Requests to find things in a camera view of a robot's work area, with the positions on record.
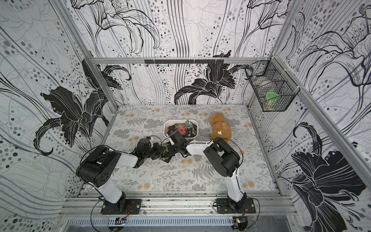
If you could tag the white storage box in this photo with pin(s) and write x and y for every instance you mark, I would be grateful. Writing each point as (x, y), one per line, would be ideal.
(170, 127)

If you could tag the red black tea bag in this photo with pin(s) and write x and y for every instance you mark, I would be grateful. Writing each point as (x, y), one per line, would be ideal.
(182, 128)

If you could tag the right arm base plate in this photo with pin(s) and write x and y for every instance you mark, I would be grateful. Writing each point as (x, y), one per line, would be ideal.
(228, 206)

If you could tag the black wire basket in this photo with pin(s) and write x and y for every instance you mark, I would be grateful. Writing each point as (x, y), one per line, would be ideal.
(270, 76)

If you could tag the white cable duct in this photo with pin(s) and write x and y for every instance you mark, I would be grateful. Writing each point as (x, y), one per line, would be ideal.
(152, 221)

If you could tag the brown teddy bear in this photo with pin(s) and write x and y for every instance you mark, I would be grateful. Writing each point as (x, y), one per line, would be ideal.
(220, 128)

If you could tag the green lid cup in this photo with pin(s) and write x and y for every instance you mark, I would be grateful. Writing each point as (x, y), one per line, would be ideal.
(271, 100)

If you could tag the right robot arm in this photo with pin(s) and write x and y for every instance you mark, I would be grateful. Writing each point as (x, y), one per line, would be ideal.
(224, 159)

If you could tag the black bar on rail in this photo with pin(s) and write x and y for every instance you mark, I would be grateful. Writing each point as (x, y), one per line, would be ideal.
(186, 61)

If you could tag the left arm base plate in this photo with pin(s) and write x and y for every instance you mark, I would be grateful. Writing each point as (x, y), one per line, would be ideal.
(123, 206)

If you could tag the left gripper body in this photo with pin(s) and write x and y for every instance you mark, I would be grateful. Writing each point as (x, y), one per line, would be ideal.
(154, 152)

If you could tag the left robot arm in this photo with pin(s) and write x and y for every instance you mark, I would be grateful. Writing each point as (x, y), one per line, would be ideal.
(97, 166)

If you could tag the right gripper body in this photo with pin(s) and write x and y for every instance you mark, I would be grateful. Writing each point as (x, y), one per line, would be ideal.
(177, 137)

